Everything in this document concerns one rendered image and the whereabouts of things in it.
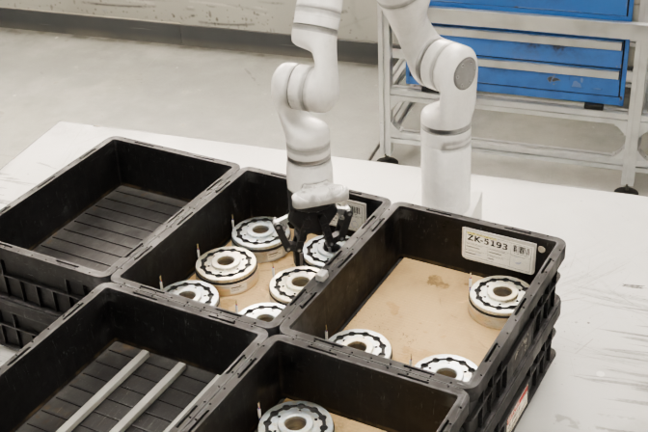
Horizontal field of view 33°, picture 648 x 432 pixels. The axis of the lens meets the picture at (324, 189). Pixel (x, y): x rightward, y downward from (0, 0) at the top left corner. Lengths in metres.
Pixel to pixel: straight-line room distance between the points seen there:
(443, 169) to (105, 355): 0.70
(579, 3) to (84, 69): 2.30
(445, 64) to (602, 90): 1.74
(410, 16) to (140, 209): 0.63
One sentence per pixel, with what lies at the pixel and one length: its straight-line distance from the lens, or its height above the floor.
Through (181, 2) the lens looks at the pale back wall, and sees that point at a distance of 4.95.
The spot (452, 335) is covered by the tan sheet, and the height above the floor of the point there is 0.83.
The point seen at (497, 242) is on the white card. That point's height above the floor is 0.90.
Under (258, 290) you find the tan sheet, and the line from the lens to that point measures 1.79.
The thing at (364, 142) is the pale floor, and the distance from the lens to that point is 4.03.
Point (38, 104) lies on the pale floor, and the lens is 4.60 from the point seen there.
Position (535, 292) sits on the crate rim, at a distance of 1.61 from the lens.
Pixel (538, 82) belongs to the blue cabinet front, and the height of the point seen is 0.37.
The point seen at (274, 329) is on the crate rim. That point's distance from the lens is 1.55.
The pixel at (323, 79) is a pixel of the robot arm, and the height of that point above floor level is 1.19.
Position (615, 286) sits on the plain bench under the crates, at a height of 0.70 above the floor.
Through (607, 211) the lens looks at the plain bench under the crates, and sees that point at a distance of 2.27.
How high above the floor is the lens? 1.86
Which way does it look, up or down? 30 degrees down
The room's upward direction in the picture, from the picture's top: 3 degrees counter-clockwise
